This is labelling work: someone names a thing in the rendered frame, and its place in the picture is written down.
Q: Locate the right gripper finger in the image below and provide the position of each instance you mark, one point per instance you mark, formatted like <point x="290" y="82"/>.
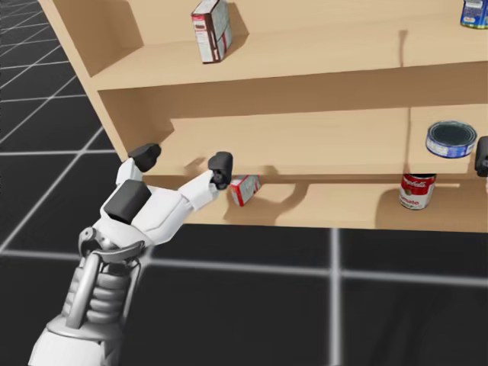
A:
<point x="482" y="156"/>

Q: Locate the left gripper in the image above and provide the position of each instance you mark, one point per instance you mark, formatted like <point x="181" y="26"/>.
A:
<point x="160" y="213"/>

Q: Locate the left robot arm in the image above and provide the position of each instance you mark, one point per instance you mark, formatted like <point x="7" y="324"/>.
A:
<point x="95" y="305"/>

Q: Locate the blue flat can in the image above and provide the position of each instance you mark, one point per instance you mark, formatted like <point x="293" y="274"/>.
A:
<point x="451" y="139"/>

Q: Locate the small red carton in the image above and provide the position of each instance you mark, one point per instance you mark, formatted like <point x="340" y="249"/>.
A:
<point x="246" y="188"/>

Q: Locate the red and white can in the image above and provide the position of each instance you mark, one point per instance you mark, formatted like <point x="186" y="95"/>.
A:
<point x="416" y="192"/>

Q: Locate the pale wooden shelf unit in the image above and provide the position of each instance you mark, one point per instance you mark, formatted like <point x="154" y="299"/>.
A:
<point x="305" y="137"/>

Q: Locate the tall red and white carton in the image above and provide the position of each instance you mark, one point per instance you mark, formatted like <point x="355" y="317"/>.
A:
<point x="211" y="32"/>

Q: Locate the green and blue rectangular can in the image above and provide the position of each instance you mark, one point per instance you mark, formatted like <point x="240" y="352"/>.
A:
<point x="474" y="13"/>

